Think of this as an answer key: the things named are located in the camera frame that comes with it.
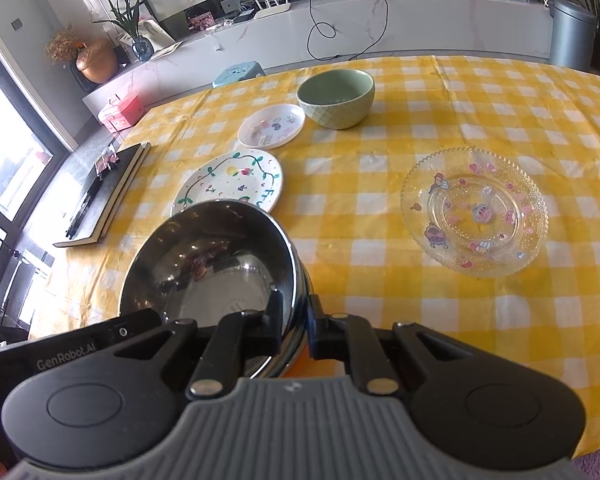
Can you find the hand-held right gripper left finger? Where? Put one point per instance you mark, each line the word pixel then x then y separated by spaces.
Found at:
pixel 275 321

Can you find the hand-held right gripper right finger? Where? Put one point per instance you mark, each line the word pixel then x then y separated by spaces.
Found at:
pixel 316 335

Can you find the stainless steel bowl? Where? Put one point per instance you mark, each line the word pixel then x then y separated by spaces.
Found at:
pixel 205 260

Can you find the yellow checked tablecloth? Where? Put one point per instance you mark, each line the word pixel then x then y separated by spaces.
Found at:
pixel 380 285

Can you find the white plate with vine pattern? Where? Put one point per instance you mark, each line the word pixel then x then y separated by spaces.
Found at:
pixel 230 175

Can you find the black book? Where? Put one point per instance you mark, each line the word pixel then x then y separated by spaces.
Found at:
pixel 105 200

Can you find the small white printed plate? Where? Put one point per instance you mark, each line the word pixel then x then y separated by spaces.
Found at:
pixel 270 127

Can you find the clear glass cartoon plate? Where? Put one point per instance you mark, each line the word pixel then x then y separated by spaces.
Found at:
pixel 475 210

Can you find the small pink ornament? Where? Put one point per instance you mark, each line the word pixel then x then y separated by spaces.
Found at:
pixel 108 161

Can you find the green ceramic bowl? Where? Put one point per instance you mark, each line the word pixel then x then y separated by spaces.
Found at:
pixel 332 110

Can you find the light blue stool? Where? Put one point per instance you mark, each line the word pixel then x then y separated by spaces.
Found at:
pixel 237 74

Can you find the pink box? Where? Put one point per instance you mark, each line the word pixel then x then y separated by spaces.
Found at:
pixel 122 112

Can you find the white marble cabinet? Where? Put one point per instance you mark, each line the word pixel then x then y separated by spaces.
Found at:
pixel 260 47

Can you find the orange round vase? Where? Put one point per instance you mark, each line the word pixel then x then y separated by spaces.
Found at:
pixel 97 62

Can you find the blue glass vase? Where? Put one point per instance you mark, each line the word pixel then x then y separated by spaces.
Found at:
pixel 142 50

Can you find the dried flower bunch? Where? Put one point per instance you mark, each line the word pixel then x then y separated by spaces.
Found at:
pixel 62 45

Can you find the white router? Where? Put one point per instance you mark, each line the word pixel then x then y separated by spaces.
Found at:
pixel 272 9

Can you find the green leafy plant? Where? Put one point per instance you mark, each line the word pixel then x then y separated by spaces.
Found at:
pixel 127 15

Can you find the grey trash can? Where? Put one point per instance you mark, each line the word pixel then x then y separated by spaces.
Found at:
pixel 570 35

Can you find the pink photo frame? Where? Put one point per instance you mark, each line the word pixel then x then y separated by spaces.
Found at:
pixel 202 21

